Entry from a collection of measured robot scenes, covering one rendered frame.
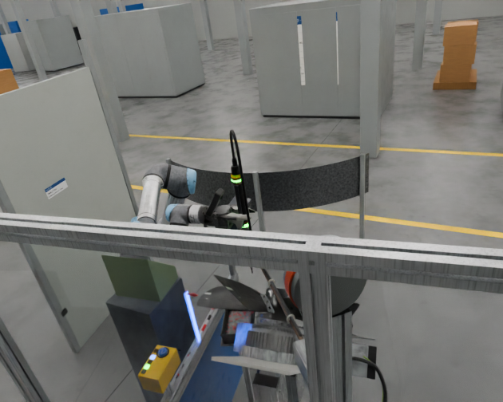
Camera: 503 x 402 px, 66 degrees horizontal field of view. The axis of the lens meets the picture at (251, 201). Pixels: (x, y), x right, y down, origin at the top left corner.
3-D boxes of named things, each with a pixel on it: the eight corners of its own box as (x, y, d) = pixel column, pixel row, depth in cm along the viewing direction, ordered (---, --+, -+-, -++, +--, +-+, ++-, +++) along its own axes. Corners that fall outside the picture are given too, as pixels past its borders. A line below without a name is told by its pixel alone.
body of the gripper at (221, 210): (235, 222, 157) (208, 220, 160) (232, 203, 152) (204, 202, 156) (229, 232, 150) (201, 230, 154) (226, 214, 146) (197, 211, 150)
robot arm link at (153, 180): (145, 154, 182) (130, 226, 144) (168, 159, 185) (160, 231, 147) (141, 173, 189) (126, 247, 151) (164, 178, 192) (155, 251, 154)
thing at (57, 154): (77, 353, 314) (-62, 72, 209) (73, 352, 315) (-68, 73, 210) (154, 261, 412) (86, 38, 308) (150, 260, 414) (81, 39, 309)
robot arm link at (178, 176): (151, 229, 221) (169, 158, 184) (177, 234, 225) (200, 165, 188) (148, 246, 212) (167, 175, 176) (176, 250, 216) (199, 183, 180)
